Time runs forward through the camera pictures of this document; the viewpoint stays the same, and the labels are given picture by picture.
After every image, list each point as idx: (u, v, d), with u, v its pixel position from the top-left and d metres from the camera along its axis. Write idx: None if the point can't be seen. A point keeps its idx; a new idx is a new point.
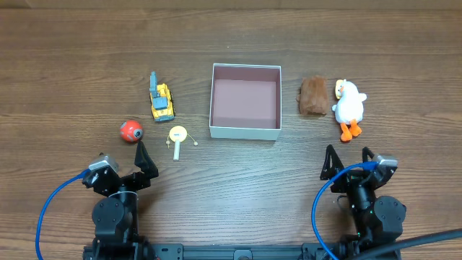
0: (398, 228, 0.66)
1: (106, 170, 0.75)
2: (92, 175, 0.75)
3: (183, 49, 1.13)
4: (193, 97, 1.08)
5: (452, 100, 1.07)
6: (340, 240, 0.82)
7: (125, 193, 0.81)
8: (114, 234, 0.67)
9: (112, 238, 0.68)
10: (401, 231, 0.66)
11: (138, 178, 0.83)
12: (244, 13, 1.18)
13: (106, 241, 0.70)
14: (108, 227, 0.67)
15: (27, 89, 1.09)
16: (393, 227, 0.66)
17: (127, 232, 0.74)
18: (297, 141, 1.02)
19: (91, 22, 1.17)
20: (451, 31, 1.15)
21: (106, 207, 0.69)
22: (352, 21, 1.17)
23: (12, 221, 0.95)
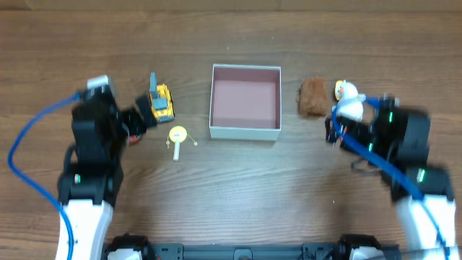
0: (426, 123, 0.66)
1: (104, 89, 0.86)
2: (89, 92, 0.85)
3: (183, 50, 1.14)
4: (193, 98, 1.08)
5: (451, 100, 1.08)
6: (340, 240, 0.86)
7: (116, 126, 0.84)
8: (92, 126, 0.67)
9: (89, 131, 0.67)
10: (429, 116, 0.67)
11: (133, 120, 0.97)
12: (244, 14, 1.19)
13: (83, 138, 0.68)
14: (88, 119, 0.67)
15: (27, 91, 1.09)
16: (421, 119, 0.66)
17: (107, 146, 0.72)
18: (297, 141, 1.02)
19: (92, 24, 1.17)
20: (450, 33, 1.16)
21: (96, 107, 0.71)
22: (351, 23, 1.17)
23: (12, 222, 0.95)
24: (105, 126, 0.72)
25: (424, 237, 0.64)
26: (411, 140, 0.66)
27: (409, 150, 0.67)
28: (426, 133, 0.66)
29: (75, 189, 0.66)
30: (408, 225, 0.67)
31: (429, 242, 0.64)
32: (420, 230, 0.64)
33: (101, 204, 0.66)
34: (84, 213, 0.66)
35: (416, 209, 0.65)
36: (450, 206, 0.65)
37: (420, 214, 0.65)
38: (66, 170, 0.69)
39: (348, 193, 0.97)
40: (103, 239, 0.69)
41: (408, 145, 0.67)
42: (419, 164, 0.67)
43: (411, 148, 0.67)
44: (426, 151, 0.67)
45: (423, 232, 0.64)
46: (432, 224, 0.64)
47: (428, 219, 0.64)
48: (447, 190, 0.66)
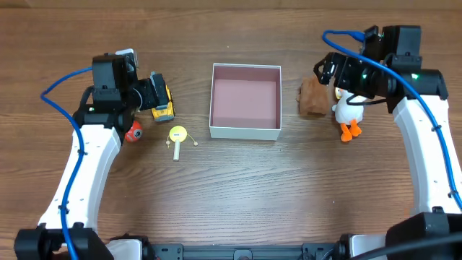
0: (417, 34, 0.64)
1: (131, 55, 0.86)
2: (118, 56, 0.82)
3: (183, 49, 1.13)
4: (193, 97, 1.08)
5: (452, 100, 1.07)
6: (340, 240, 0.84)
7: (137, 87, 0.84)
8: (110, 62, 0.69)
9: (106, 66, 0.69)
10: (420, 29, 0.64)
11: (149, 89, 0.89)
12: (244, 13, 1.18)
13: (99, 71, 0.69)
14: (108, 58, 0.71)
15: (26, 89, 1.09)
16: (411, 31, 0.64)
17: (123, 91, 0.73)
18: (297, 141, 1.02)
19: (91, 22, 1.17)
20: (451, 31, 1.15)
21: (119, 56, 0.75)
22: (353, 21, 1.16)
23: (12, 221, 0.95)
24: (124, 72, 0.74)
25: (423, 137, 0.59)
26: (401, 52, 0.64)
27: (403, 58, 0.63)
28: (418, 45, 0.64)
29: (89, 117, 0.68)
30: (408, 131, 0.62)
31: (428, 146, 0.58)
32: (419, 128, 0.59)
33: (111, 128, 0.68)
34: (95, 133, 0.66)
35: (411, 106, 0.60)
36: (444, 104, 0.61)
37: (415, 111, 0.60)
38: (79, 106, 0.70)
39: (348, 194, 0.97)
40: (106, 172, 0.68)
41: (401, 57, 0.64)
42: (411, 70, 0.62)
43: (404, 56, 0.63)
44: (421, 60, 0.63)
45: (421, 131, 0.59)
46: (429, 121, 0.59)
47: (424, 114, 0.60)
48: (440, 88, 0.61)
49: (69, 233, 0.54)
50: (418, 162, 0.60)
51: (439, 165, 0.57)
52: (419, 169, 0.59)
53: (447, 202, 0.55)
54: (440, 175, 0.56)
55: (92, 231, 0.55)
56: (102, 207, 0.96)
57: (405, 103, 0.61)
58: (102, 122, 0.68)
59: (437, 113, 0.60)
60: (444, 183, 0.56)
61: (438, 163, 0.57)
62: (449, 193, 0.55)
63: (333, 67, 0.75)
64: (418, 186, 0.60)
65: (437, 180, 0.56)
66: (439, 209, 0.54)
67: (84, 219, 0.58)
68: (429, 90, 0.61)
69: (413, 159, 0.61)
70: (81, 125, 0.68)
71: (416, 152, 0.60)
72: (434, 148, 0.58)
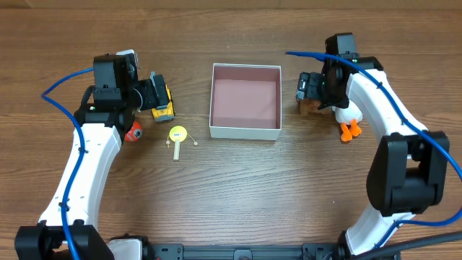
0: (350, 38, 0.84)
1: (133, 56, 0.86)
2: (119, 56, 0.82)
3: (183, 49, 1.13)
4: (193, 97, 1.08)
5: (452, 100, 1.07)
6: (339, 243, 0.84)
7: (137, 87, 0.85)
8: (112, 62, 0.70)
9: (107, 66, 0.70)
10: (351, 35, 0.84)
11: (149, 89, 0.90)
12: (244, 13, 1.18)
13: (100, 71, 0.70)
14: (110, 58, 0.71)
15: (26, 89, 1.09)
16: (345, 37, 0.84)
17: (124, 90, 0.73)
18: (297, 141, 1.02)
19: (91, 22, 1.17)
20: (451, 31, 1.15)
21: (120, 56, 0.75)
22: (352, 21, 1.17)
23: (12, 221, 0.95)
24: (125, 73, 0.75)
25: (370, 93, 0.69)
26: (343, 51, 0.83)
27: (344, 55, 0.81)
28: (352, 45, 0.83)
29: (89, 116, 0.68)
30: (362, 97, 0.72)
31: (377, 97, 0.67)
32: (366, 88, 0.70)
33: (111, 126, 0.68)
34: (96, 131, 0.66)
35: (359, 79, 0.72)
36: (382, 71, 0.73)
37: (362, 80, 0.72)
38: (80, 105, 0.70)
39: (348, 194, 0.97)
40: (106, 170, 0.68)
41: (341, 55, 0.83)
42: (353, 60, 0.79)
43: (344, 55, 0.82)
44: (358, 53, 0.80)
45: (368, 90, 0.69)
46: (372, 82, 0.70)
47: (368, 79, 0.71)
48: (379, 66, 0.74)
49: (69, 230, 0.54)
50: (373, 114, 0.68)
51: (388, 107, 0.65)
52: (377, 120, 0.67)
53: (402, 128, 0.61)
54: (390, 113, 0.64)
55: (92, 228, 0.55)
56: (102, 207, 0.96)
57: (353, 78, 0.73)
58: (103, 120, 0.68)
59: (377, 76, 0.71)
60: (395, 116, 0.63)
61: (387, 105, 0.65)
62: (400, 123, 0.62)
63: (304, 84, 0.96)
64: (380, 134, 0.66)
65: (390, 116, 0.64)
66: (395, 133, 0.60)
67: (84, 216, 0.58)
68: (369, 66, 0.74)
69: (371, 117, 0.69)
70: (81, 124, 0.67)
71: (371, 109, 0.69)
72: (382, 97, 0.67)
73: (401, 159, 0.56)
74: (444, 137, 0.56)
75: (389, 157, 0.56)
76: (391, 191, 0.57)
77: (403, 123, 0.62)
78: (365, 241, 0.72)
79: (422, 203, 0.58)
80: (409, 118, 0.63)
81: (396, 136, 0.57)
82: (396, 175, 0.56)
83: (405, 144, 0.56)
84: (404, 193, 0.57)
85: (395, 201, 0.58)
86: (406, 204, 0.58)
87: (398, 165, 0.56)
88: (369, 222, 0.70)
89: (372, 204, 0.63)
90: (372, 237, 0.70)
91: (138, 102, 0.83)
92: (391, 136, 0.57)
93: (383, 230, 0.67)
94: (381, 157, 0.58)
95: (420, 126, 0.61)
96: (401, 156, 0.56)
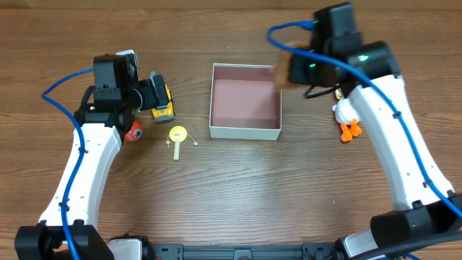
0: (349, 10, 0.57)
1: (133, 55, 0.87)
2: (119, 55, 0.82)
3: (183, 49, 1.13)
4: (193, 97, 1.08)
5: (452, 100, 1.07)
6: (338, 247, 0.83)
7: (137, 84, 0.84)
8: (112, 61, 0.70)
9: (107, 66, 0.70)
10: (351, 4, 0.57)
11: (149, 89, 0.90)
12: (244, 13, 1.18)
13: (99, 71, 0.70)
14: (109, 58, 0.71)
15: (26, 89, 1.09)
16: (342, 9, 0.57)
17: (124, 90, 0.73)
18: (297, 141, 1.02)
19: (91, 22, 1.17)
20: (451, 31, 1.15)
21: (120, 56, 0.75)
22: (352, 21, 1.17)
23: (11, 221, 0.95)
24: (125, 72, 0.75)
25: (385, 125, 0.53)
26: (340, 32, 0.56)
27: (345, 40, 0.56)
28: (354, 24, 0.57)
29: (89, 116, 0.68)
30: (369, 122, 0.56)
31: (390, 131, 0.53)
32: (377, 114, 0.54)
33: (111, 126, 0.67)
34: (95, 131, 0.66)
35: (369, 96, 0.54)
36: (398, 81, 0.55)
37: (372, 98, 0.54)
38: (80, 105, 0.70)
39: (348, 193, 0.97)
40: (106, 170, 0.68)
41: (339, 37, 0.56)
42: (357, 51, 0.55)
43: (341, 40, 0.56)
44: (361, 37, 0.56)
45: (380, 120, 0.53)
46: (388, 107, 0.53)
47: (382, 102, 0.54)
48: (388, 61, 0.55)
49: (69, 230, 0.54)
50: (382, 144, 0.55)
51: (407, 154, 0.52)
52: (389, 161, 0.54)
53: (424, 193, 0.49)
54: (411, 165, 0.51)
55: (92, 227, 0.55)
56: (102, 207, 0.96)
57: (357, 91, 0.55)
58: (103, 120, 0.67)
59: (393, 95, 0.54)
60: (417, 172, 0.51)
61: (406, 148, 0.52)
62: (422, 183, 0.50)
63: None
64: (393, 182, 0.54)
65: (411, 172, 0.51)
66: (417, 204, 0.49)
67: (84, 216, 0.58)
68: (376, 56, 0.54)
69: (378, 145, 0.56)
70: (81, 123, 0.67)
71: (382, 144, 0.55)
72: (398, 132, 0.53)
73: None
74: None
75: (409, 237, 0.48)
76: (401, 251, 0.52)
77: (426, 185, 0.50)
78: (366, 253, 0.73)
79: None
80: (431, 173, 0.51)
81: (420, 211, 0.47)
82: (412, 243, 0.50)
83: (429, 222, 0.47)
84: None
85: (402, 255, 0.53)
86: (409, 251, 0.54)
87: None
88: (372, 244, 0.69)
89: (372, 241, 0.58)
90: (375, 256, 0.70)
91: (139, 102, 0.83)
92: (415, 214, 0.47)
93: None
94: (396, 226, 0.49)
95: (445, 184, 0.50)
96: (422, 235, 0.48)
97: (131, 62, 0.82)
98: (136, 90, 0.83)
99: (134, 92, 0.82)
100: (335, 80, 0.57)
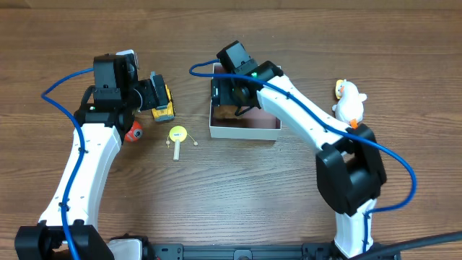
0: (239, 48, 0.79)
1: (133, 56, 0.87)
2: None
3: (183, 49, 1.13)
4: (193, 97, 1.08)
5: (452, 100, 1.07)
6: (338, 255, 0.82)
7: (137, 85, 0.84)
8: (112, 62, 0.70)
9: (107, 67, 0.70)
10: (239, 43, 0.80)
11: (149, 89, 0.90)
12: (244, 13, 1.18)
13: (100, 72, 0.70)
14: (109, 59, 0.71)
15: (26, 89, 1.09)
16: (233, 48, 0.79)
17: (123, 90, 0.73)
18: (297, 141, 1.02)
19: (91, 22, 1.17)
20: (451, 31, 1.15)
21: (120, 57, 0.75)
22: (352, 21, 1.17)
23: (12, 221, 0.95)
24: (125, 72, 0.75)
25: (284, 105, 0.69)
26: (237, 62, 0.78)
27: (242, 67, 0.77)
28: (244, 54, 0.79)
29: (89, 116, 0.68)
30: (280, 111, 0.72)
31: (290, 107, 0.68)
32: (277, 101, 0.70)
33: (111, 126, 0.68)
34: (96, 132, 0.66)
35: (270, 94, 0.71)
36: (283, 76, 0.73)
37: (270, 93, 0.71)
38: (80, 105, 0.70)
39: None
40: (106, 170, 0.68)
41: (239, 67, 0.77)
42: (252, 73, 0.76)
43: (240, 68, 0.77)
44: (253, 62, 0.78)
45: (280, 104, 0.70)
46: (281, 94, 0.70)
47: (276, 92, 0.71)
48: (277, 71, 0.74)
49: (69, 230, 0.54)
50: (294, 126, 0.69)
51: (305, 116, 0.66)
52: (302, 133, 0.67)
53: (328, 137, 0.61)
54: (312, 123, 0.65)
55: (92, 228, 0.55)
56: (102, 207, 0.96)
57: (262, 94, 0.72)
58: (103, 120, 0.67)
59: (281, 84, 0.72)
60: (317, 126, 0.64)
61: (304, 115, 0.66)
62: (324, 131, 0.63)
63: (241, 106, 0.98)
64: (313, 148, 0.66)
65: (312, 126, 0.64)
66: (326, 145, 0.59)
67: (84, 216, 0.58)
68: (269, 73, 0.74)
69: (295, 128, 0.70)
70: (81, 124, 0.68)
71: (294, 124, 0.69)
72: (294, 105, 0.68)
73: (341, 169, 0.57)
74: (366, 131, 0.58)
75: (330, 172, 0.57)
76: (345, 196, 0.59)
77: (326, 131, 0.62)
78: (353, 242, 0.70)
79: (373, 188, 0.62)
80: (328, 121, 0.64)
81: (327, 149, 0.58)
82: (344, 182, 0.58)
83: (336, 152, 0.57)
84: (354, 191, 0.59)
85: (351, 201, 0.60)
86: (360, 196, 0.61)
87: (341, 175, 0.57)
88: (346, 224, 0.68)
89: (333, 206, 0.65)
90: (355, 235, 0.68)
91: (139, 103, 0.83)
92: (323, 152, 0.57)
93: (359, 225, 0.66)
94: (321, 171, 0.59)
95: (341, 124, 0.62)
96: (339, 166, 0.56)
97: (131, 63, 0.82)
98: (136, 90, 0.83)
99: (133, 92, 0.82)
100: (245, 97, 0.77)
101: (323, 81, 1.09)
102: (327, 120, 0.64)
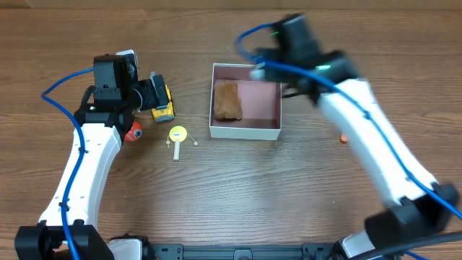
0: (301, 22, 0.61)
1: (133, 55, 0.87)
2: None
3: (183, 49, 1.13)
4: (193, 97, 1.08)
5: (452, 100, 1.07)
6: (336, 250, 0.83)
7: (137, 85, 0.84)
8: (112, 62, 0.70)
9: (107, 67, 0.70)
10: (302, 16, 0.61)
11: (149, 89, 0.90)
12: (244, 13, 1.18)
13: (100, 72, 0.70)
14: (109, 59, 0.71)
15: (26, 89, 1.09)
16: (296, 22, 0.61)
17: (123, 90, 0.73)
18: (297, 141, 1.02)
19: (91, 22, 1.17)
20: (451, 31, 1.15)
21: (120, 56, 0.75)
22: (352, 21, 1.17)
23: (12, 221, 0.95)
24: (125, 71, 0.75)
25: (359, 127, 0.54)
26: (297, 42, 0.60)
27: (300, 50, 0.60)
28: (307, 34, 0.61)
29: (89, 116, 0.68)
30: (347, 129, 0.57)
31: (366, 132, 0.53)
32: (351, 120, 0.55)
33: (111, 126, 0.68)
34: (96, 132, 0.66)
35: (341, 106, 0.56)
36: (361, 82, 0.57)
37: (341, 103, 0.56)
38: (80, 105, 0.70)
39: (349, 193, 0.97)
40: (106, 170, 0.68)
41: (298, 48, 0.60)
42: (315, 63, 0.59)
43: (299, 51, 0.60)
44: (317, 47, 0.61)
45: (355, 123, 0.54)
46: (358, 110, 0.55)
47: (352, 105, 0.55)
48: (346, 67, 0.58)
49: (69, 230, 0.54)
50: (364, 153, 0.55)
51: (385, 152, 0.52)
52: (374, 167, 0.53)
53: (407, 188, 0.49)
54: (392, 164, 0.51)
55: (92, 228, 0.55)
56: (102, 207, 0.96)
57: (330, 100, 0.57)
58: (103, 120, 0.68)
59: (359, 96, 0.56)
60: (398, 169, 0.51)
61: (383, 149, 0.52)
62: (405, 179, 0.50)
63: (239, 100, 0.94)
64: (383, 188, 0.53)
65: (391, 169, 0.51)
66: (404, 199, 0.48)
67: (84, 216, 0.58)
68: (341, 71, 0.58)
69: (364, 157, 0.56)
70: (81, 124, 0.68)
71: (363, 150, 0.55)
72: (372, 133, 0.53)
73: (413, 234, 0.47)
74: (453, 191, 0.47)
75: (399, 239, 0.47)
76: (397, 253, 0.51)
77: (408, 180, 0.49)
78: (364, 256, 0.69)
79: None
80: (413, 168, 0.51)
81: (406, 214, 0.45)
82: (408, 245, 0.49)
83: (416, 213, 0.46)
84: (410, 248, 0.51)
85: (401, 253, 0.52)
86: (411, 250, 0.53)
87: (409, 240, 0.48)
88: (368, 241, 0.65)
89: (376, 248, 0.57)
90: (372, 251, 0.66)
91: (139, 102, 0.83)
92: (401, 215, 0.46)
93: None
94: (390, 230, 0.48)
95: (426, 176, 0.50)
96: (413, 232, 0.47)
97: (131, 63, 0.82)
98: (136, 90, 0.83)
99: (133, 91, 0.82)
100: (304, 89, 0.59)
101: None
102: (413, 165, 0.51)
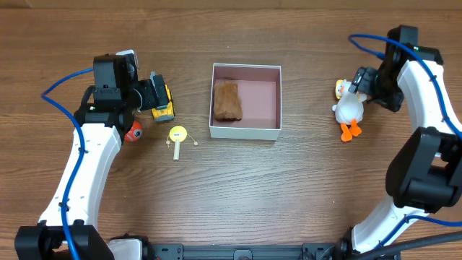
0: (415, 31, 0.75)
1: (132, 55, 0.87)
2: None
3: (183, 49, 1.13)
4: (193, 97, 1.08)
5: (452, 100, 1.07)
6: (342, 238, 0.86)
7: (137, 84, 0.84)
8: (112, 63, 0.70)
9: (107, 68, 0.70)
10: (417, 29, 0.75)
11: (149, 89, 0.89)
12: (244, 13, 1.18)
13: (101, 72, 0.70)
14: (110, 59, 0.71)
15: (26, 89, 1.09)
16: (411, 29, 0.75)
17: (124, 91, 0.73)
18: (297, 141, 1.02)
19: (91, 22, 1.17)
20: (451, 31, 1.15)
21: (120, 56, 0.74)
22: (352, 21, 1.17)
23: (12, 221, 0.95)
24: (125, 71, 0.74)
25: (419, 80, 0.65)
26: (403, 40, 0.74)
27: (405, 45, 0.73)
28: (415, 40, 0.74)
29: (89, 116, 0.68)
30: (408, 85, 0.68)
31: (424, 87, 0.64)
32: (417, 76, 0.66)
33: (111, 127, 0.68)
34: (95, 131, 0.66)
35: (413, 67, 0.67)
36: (439, 66, 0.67)
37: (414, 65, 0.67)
38: (80, 105, 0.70)
39: (349, 194, 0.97)
40: (106, 171, 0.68)
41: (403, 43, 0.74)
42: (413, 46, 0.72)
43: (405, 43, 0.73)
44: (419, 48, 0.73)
45: (418, 79, 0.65)
46: (426, 72, 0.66)
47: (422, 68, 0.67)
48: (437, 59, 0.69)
49: (70, 230, 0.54)
50: (414, 102, 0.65)
51: (434, 99, 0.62)
52: (418, 112, 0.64)
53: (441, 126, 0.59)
54: (434, 107, 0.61)
55: (92, 228, 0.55)
56: (102, 207, 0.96)
57: (408, 64, 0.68)
58: (103, 120, 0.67)
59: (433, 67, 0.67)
60: (438, 113, 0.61)
61: (432, 98, 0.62)
62: (440, 119, 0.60)
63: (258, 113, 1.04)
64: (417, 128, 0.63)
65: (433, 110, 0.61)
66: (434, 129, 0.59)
67: (84, 216, 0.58)
68: (429, 56, 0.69)
69: (413, 107, 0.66)
70: (81, 123, 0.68)
71: (415, 100, 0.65)
72: (429, 88, 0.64)
73: (426, 154, 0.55)
74: None
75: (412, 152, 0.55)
76: (408, 181, 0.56)
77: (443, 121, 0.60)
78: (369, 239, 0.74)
79: (437, 202, 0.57)
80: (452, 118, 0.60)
81: (431, 131, 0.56)
82: (418, 168, 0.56)
83: (438, 138, 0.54)
84: (422, 188, 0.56)
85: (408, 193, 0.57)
86: (422, 198, 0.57)
87: (421, 159, 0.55)
88: (380, 216, 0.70)
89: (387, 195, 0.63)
90: (381, 229, 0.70)
91: (139, 103, 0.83)
92: (424, 130, 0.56)
93: (391, 223, 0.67)
94: (408, 147, 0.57)
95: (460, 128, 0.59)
96: (428, 149, 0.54)
97: (131, 62, 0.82)
98: (136, 90, 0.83)
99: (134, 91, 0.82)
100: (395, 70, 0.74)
101: (323, 81, 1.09)
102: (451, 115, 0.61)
